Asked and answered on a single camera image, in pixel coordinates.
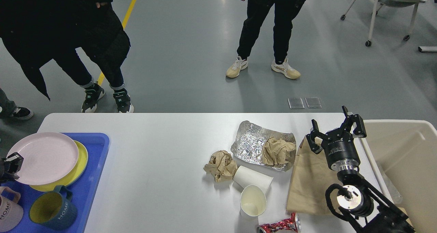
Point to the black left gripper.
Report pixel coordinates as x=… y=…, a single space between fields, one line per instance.
x=9 y=166

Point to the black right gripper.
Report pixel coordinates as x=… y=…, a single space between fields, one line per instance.
x=338 y=145

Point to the pink plate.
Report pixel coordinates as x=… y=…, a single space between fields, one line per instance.
x=47 y=157

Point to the brown paper bag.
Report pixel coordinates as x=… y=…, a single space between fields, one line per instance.
x=310 y=179

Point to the dark teal HOME mug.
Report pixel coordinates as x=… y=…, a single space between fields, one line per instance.
x=54 y=209

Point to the brown paper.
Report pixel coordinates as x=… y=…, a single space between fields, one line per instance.
x=278 y=152

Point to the aluminium foil sheet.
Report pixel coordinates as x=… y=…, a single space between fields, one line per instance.
x=250 y=139

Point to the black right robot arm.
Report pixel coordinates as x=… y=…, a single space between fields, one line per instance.
x=356 y=200

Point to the pink HOME mug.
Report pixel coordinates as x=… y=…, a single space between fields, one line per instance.
x=11 y=213

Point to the right metal floor plate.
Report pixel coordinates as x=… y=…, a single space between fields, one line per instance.
x=313 y=102

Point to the metal floor plate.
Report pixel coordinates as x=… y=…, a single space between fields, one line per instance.
x=313 y=102
x=296 y=103

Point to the left metal floor plate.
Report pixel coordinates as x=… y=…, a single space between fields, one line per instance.
x=296 y=103

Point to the beige plastic bin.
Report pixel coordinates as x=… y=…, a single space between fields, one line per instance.
x=406 y=152

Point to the yellow-green plate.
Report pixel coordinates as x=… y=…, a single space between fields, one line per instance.
x=73 y=175

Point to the blue plastic tray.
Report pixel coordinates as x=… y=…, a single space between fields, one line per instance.
x=83 y=189

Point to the crushed red can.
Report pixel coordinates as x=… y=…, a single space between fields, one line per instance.
x=292 y=223

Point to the white paper cup lying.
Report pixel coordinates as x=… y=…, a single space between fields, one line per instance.
x=245 y=176

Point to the crumpled brown paper ball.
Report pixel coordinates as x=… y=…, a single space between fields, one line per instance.
x=221 y=166

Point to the grey bar on floor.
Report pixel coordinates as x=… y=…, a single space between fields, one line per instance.
x=427 y=49

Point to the person in black coat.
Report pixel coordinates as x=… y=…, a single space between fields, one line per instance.
x=37 y=31

